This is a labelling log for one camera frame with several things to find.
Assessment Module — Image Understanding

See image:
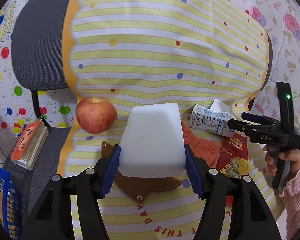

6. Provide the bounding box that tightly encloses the white foam block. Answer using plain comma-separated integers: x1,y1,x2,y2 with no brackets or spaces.
119,103,186,178

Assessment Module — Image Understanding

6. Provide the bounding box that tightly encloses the pink fuzzy sleeve forearm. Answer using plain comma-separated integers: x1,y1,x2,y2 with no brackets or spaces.
280,170,300,239

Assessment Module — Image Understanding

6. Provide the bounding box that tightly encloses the right hand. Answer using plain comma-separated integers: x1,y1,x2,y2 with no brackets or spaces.
262,144,300,177

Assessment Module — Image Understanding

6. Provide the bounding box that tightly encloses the red snack package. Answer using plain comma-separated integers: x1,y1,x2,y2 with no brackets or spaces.
214,132,249,207

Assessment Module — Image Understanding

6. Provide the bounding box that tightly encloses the blue plastic basket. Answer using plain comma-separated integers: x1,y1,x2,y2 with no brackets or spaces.
0,168,21,239

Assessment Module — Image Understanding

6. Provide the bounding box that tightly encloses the white folded paper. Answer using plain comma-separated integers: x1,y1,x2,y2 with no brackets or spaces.
209,99,231,113

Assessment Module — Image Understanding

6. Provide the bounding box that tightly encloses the brown leather piece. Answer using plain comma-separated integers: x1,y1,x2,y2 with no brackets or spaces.
101,141,183,205

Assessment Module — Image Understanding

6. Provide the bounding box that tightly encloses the orange fuzzy cloth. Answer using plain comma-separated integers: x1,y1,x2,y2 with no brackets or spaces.
181,121,220,167

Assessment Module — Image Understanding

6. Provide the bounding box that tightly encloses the small orange notebook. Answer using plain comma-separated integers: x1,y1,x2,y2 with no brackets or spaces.
10,118,49,171

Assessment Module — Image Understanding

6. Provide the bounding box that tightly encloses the white blue milk carton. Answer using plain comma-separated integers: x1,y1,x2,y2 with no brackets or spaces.
189,104,236,138

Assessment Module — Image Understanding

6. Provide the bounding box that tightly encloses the red apple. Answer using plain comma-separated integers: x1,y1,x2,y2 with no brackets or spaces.
76,97,117,134

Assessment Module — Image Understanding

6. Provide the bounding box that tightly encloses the yellow striped cloth cover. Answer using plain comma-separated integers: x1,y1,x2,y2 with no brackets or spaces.
57,0,278,240

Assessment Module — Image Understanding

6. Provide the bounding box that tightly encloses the grey office chair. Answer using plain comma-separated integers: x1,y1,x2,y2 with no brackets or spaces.
12,0,272,221

